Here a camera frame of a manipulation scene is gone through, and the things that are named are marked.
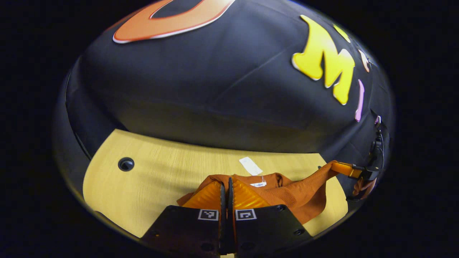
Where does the white paper hang tag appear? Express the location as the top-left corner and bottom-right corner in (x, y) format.
(239, 157), (263, 176)

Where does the black backdrop cloth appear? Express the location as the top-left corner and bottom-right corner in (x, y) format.
(54, 0), (395, 201)

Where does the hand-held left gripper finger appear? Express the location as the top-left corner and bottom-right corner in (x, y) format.
(227, 177), (313, 258)
(140, 180), (226, 258)

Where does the orange shirt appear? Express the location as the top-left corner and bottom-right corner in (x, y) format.
(177, 160), (339, 225)

